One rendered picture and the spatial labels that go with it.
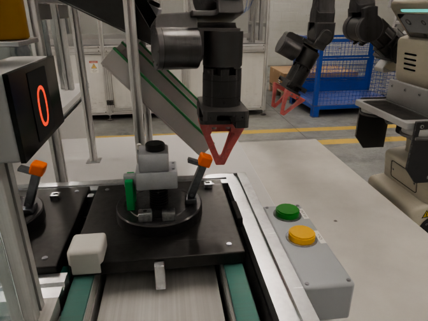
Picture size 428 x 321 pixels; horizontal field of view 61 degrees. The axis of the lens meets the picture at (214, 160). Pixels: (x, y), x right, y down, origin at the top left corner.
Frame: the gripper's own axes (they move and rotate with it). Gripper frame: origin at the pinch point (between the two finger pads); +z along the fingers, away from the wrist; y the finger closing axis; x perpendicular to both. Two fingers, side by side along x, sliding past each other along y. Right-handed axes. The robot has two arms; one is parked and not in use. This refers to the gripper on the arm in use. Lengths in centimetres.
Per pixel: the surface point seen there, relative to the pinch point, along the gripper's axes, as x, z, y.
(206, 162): -2.4, 0.0, 0.9
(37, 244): -27.3, 9.7, 6.5
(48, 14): -32.2, -21.1, -31.2
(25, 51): -67, -6, -115
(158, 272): -10.0, 11.0, 13.1
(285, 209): 11.1, 8.9, 1.6
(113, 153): -26, 20, -58
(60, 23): -65, -16, -163
